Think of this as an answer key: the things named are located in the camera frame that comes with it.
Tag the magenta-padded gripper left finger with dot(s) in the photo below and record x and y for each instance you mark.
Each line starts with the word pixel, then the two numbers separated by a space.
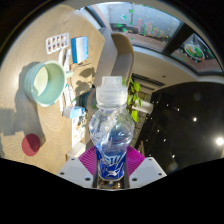
pixel 76 171

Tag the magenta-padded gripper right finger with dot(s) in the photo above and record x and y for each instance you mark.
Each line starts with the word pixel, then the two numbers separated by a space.
pixel 148 170

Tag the clear bottle with blue label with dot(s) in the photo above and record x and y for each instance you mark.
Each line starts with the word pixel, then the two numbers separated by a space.
pixel 111 130

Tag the white paper box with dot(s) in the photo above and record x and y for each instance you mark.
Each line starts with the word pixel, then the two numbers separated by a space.
pixel 76 151

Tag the printed white paper sheet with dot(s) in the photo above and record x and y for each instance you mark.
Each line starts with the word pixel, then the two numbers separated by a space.
pixel 79 130

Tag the flat round red coaster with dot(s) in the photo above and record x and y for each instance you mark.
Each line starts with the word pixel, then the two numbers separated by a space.
pixel 31 145

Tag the small blue tissue pack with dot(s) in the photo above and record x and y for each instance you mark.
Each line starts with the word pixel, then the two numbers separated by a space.
pixel 74 112

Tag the green potted plant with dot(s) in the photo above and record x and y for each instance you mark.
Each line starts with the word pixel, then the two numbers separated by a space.
pixel 133 96

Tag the group of ceiling lights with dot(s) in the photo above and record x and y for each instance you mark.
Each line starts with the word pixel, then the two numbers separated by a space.
pixel 219 141

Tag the pale green cup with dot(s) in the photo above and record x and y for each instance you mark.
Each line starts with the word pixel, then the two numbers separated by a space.
pixel 46 83

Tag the blue and white box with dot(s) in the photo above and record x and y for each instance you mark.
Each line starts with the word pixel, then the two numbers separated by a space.
pixel 80 49

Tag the white blister pack sheet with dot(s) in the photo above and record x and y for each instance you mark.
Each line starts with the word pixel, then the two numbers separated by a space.
pixel 57 43

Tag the window with festive stickers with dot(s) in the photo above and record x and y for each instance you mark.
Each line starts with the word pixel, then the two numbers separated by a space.
pixel 150 23

